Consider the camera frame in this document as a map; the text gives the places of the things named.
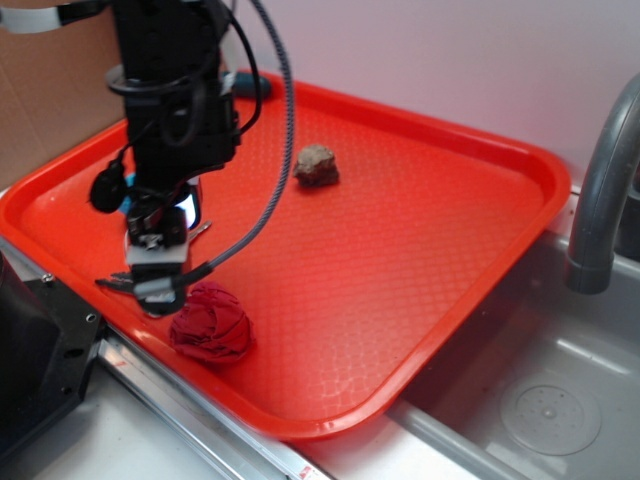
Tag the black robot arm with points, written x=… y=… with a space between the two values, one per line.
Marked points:
x=181 y=123

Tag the red plastic tray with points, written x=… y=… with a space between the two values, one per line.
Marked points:
x=351 y=288

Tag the brown cardboard panel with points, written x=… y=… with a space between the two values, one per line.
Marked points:
x=53 y=92

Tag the grey faucet spout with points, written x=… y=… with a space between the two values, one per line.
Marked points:
x=606 y=220

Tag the dark teal oblong object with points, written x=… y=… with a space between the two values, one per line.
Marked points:
x=244 y=85

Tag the blue knitted ball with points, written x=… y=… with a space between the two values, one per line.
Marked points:
x=127 y=201

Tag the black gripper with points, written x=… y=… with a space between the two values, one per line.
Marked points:
x=162 y=219

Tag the brown rock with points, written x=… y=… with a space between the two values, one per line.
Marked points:
x=316 y=167

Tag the red paper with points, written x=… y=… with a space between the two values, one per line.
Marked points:
x=212 y=326

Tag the grey toy sink basin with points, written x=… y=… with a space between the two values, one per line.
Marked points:
x=539 y=382

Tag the silver key bunch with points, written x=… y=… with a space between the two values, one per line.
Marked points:
x=164 y=261

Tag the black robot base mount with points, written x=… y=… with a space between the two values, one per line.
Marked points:
x=49 y=341

